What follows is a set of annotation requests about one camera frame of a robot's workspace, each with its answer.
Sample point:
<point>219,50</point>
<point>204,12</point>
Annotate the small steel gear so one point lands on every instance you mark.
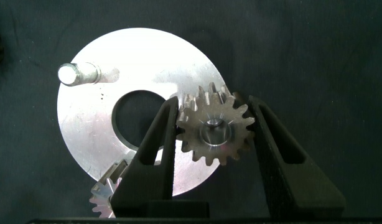
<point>105,191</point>
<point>191,133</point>

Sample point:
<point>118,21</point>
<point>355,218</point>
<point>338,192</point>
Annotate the round white plate with pins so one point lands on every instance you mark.
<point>141,59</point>

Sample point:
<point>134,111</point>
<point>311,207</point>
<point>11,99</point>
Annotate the dark mat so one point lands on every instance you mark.
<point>303,46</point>

